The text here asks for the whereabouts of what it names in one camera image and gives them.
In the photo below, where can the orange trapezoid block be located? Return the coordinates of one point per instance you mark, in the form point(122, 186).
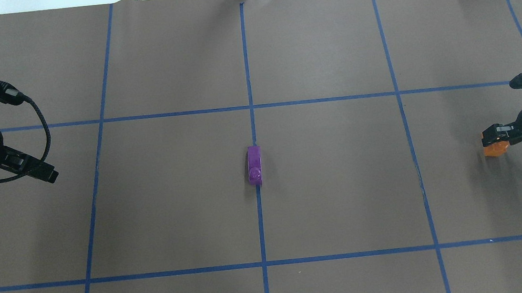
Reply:
point(496, 149)

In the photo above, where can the purple trapezoid block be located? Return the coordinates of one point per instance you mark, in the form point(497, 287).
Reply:
point(254, 168)

